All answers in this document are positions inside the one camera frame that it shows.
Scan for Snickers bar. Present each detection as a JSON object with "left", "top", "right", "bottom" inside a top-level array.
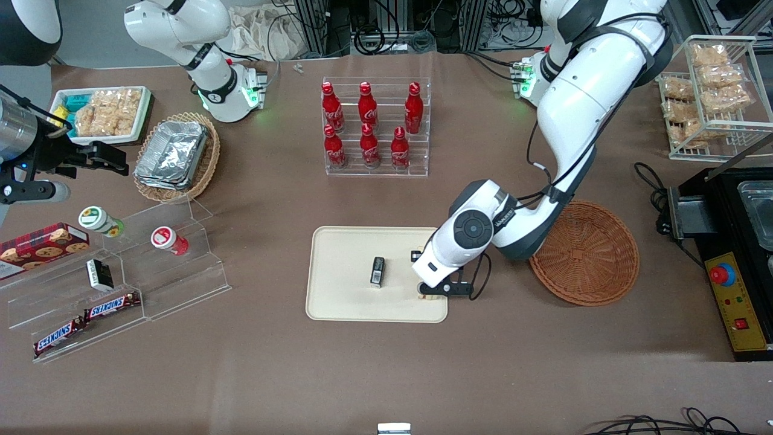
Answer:
[
  {"left": 33, "top": 318, "right": 89, "bottom": 358},
  {"left": 83, "top": 292, "right": 141, "bottom": 321}
]

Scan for black appliance power cable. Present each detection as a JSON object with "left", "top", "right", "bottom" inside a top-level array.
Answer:
[{"left": 633, "top": 161, "right": 672, "bottom": 235}]

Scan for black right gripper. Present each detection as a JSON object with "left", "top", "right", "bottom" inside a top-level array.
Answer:
[{"left": 27, "top": 137, "right": 130, "bottom": 180}]

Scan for small black white box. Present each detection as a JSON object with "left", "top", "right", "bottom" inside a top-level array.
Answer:
[{"left": 86, "top": 258, "right": 115, "bottom": 292}]

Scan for white rectangular snack tray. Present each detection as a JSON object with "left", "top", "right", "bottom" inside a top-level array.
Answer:
[{"left": 49, "top": 86, "right": 152, "bottom": 146}]

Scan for bagged fried snack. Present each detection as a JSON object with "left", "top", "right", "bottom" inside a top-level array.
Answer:
[
  {"left": 691, "top": 45, "right": 731, "bottom": 67},
  {"left": 667, "top": 120, "right": 706, "bottom": 149},
  {"left": 663, "top": 99, "right": 701, "bottom": 122},
  {"left": 699, "top": 84, "right": 753, "bottom": 115},
  {"left": 661, "top": 77, "right": 696, "bottom": 101},
  {"left": 696, "top": 63, "right": 745, "bottom": 89}
]

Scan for light oval wicker basket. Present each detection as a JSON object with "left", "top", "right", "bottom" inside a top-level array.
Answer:
[{"left": 132, "top": 111, "right": 222, "bottom": 204}]

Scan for white wire rack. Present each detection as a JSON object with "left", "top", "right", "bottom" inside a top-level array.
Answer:
[{"left": 655, "top": 34, "right": 773, "bottom": 163}]

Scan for yellow emergency stop box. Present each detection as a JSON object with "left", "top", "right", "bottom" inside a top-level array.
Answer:
[{"left": 703, "top": 251, "right": 771, "bottom": 353}]

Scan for red cola bottle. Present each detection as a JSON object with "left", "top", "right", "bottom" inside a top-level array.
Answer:
[
  {"left": 323, "top": 124, "right": 348, "bottom": 170},
  {"left": 359, "top": 123, "right": 382, "bottom": 169},
  {"left": 390, "top": 126, "right": 412, "bottom": 170},
  {"left": 404, "top": 82, "right": 425, "bottom": 135},
  {"left": 321, "top": 82, "right": 345, "bottom": 134},
  {"left": 358, "top": 81, "right": 379, "bottom": 127}
]

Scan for steel appliance pan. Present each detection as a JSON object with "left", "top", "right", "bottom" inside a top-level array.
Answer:
[{"left": 737, "top": 179, "right": 773, "bottom": 252}]

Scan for red lid snack cup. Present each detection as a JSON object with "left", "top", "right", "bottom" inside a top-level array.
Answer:
[{"left": 150, "top": 225, "right": 190, "bottom": 257}]

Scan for beige cloth bag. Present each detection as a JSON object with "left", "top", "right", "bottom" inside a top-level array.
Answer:
[{"left": 228, "top": 5, "right": 306, "bottom": 62}]

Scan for cream plastic tray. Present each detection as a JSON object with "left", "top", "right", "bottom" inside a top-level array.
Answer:
[{"left": 305, "top": 226, "right": 449, "bottom": 324}]

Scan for clear bag of rice crackers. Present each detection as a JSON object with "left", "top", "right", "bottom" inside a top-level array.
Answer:
[{"left": 74, "top": 88, "right": 143, "bottom": 138}]

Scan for green lid snack cup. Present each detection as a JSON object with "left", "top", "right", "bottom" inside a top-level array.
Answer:
[{"left": 78, "top": 205, "right": 125, "bottom": 238}]

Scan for red cookie box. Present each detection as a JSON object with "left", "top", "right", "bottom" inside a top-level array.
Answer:
[{"left": 0, "top": 222, "right": 91, "bottom": 280}]

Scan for stacked aluminium foil trays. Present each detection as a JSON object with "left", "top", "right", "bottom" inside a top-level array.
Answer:
[{"left": 133, "top": 120, "right": 210, "bottom": 192}]

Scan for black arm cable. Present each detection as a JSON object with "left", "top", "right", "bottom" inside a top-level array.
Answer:
[{"left": 468, "top": 12, "right": 672, "bottom": 301}]

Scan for clear acrylic step display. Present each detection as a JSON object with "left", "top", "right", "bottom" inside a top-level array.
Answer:
[{"left": 0, "top": 198, "right": 233, "bottom": 364}]

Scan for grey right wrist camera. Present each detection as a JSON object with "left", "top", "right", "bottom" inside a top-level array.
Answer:
[{"left": 0, "top": 181, "right": 71, "bottom": 205}]

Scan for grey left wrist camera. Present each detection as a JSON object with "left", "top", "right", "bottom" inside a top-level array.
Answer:
[{"left": 417, "top": 280, "right": 475, "bottom": 298}]

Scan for clear acrylic bottle rack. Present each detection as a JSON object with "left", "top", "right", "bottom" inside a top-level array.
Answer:
[{"left": 321, "top": 76, "right": 431, "bottom": 178}]

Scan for black floor cables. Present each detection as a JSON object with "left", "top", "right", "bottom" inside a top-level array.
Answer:
[{"left": 582, "top": 407, "right": 773, "bottom": 435}]

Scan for coiled black cable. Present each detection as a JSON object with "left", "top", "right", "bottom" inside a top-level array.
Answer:
[{"left": 353, "top": 23, "right": 388, "bottom": 56}]

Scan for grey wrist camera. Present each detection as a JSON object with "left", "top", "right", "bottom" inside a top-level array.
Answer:
[
  {"left": 0, "top": 181, "right": 71, "bottom": 205},
  {"left": 417, "top": 280, "right": 475, "bottom": 298}
]

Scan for black countertop appliance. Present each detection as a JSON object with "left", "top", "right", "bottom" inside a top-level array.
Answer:
[{"left": 667, "top": 166, "right": 773, "bottom": 363}]

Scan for brown wicker basket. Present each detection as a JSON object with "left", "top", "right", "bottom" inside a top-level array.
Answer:
[{"left": 528, "top": 199, "right": 640, "bottom": 308}]

